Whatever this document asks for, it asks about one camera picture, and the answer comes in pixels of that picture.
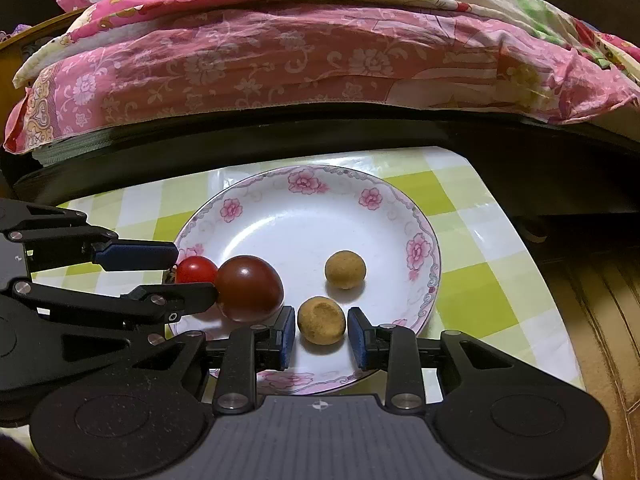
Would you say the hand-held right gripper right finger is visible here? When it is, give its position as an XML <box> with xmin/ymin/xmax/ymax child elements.
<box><xmin>347</xmin><ymin>306</ymin><xmax>504</xmax><ymax>411</ymax></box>

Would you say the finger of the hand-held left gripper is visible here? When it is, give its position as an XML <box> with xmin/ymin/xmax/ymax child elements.
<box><xmin>0</xmin><ymin>199</ymin><xmax>179</xmax><ymax>273</ymax></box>
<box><xmin>12</xmin><ymin>281</ymin><xmax>219</xmax><ymax>364</ymax></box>

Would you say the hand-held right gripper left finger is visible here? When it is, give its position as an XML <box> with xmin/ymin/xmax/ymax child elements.
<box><xmin>132</xmin><ymin>305</ymin><xmax>297</xmax><ymax>416</ymax></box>

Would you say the red cherry tomato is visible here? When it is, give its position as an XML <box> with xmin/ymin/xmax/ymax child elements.
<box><xmin>175</xmin><ymin>256</ymin><xmax>219</xmax><ymax>286</ymax></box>

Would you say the brown longan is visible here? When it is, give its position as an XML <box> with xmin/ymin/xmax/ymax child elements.
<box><xmin>297</xmin><ymin>296</ymin><xmax>347</xmax><ymax>346</ymax></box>
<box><xmin>324</xmin><ymin>251</ymin><xmax>367</xmax><ymax>291</ymax></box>

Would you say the large dark red tomato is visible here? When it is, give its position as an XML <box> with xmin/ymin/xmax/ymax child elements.
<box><xmin>215</xmin><ymin>255</ymin><xmax>286</xmax><ymax>323</ymax></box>

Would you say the white floral plate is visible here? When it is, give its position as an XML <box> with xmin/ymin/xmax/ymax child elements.
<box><xmin>167</xmin><ymin>165</ymin><xmax>442</xmax><ymax>396</ymax></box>

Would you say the grey mattress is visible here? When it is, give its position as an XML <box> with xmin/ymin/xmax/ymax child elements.
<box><xmin>32</xmin><ymin>127</ymin><xmax>121</xmax><ymax>167</ymax></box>

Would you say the green checked tablecloth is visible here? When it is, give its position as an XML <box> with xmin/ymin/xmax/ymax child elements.
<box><xmin>30</xmin><ymin>146</ymin><xmax>586</xmax><ymax>441</ymax></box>

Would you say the brown wooden cabinet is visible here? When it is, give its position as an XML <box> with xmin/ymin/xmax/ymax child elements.
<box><xmin>0</xmin><ymin>7</ymin><xmax>88</xmax><ymax>131</ymax></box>

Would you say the pink floral bed sheet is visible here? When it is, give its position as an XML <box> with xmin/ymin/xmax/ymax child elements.
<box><xmin>2</xmin><ymin>15</ymin><xmax>640</xmax><ymax>153</ymax></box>

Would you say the dark wooden headboard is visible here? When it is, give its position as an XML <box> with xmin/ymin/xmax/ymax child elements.
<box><xmin>532</xmin><ymin>0</ymin><xmax>640</xmax><ymax>46</ymax></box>

